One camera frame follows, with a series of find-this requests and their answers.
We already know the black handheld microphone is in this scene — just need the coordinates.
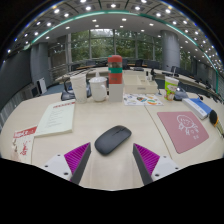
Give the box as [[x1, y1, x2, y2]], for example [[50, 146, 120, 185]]
[[208, 109, 224, 138]]

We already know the group of dark office chairs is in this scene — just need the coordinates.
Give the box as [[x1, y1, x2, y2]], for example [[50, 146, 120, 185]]
[[71, 59, 214, 84]]

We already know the blue and white book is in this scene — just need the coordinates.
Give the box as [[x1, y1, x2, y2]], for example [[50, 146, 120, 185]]
[[181, 97, 213, 120]]

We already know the curved conference desk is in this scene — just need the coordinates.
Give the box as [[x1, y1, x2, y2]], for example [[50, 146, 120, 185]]
[[54, 66, 224, 98]]

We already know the cream paper booklet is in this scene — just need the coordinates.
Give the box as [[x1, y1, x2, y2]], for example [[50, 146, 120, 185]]
[[34, 99, 77, 138]]

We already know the pink mouse pad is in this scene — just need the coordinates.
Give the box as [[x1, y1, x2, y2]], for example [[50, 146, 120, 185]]
[[156, 110, 210, 155]]

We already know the printed green-white paper cup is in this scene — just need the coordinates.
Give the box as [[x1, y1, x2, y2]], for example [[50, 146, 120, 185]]
[[163, 75, 180, 102]]

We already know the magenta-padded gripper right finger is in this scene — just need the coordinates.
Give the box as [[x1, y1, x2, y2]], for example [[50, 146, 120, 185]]
[[132, 143, 183, 186]]

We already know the colourful sticker sheet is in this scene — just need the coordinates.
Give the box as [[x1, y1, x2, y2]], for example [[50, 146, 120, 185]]
[[123, 93, 164, 107]]

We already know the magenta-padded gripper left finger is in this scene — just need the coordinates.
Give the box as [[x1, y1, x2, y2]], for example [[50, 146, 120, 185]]
[[42, 142, 92, 185]]

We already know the red bottle with green band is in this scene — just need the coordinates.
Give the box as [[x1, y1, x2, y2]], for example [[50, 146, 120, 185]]
[[107, 54, 125, 103]]

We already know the black conference microphone console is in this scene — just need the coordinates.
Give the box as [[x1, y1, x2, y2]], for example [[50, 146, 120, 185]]
[[60, 74, 93, 102], [173, 87, 190, 102]]

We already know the white lidded ceramic mug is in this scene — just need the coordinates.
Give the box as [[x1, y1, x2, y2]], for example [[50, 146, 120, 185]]
[[88, 76, 109, 103]]

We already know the group of ceiling lights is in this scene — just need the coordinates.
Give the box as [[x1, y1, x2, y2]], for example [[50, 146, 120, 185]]
[[6, 0, 224, 73]]

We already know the red and white leaflet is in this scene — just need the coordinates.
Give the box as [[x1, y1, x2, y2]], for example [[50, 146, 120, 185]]
[[10, 125, 38, 164]]

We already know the cream cardboard box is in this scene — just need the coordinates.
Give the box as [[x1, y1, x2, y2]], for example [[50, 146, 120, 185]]
[[122, 73, 159, 95]]

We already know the black computer mouse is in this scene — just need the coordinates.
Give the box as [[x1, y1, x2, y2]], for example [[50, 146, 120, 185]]
[[94, 125, 133, 156]]

